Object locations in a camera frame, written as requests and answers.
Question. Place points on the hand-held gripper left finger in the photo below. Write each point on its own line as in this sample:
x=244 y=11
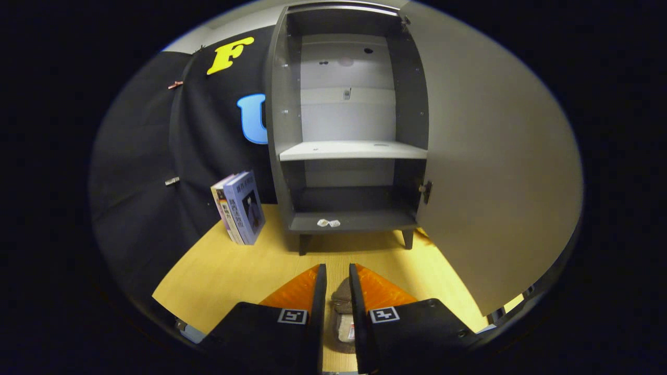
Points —
x=319 y=323

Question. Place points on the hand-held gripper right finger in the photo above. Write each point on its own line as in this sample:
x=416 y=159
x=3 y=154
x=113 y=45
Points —
x=358 y=323

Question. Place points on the brown fuzzy shoe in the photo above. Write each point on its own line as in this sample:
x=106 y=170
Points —
x=341 y=312

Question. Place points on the grey shoe cabinet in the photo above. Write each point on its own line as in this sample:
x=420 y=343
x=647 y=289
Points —
x=411 y=104

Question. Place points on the white cabinet shelf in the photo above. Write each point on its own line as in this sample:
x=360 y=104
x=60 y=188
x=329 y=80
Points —
x=354 y=150

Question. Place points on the small round cabinet light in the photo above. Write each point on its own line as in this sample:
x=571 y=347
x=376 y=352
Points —
x=345 y=61

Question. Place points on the blue cover book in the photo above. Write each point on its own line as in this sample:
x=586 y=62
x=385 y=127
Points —
x=245 y=208

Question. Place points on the small white clip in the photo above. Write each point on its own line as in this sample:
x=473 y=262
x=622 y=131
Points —
x=172 y=180

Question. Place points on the black backdrop cloth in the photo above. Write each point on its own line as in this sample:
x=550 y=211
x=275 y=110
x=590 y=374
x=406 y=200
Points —
x=146 y=156

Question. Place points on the small red clip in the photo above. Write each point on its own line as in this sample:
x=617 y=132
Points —
x=175 y=84

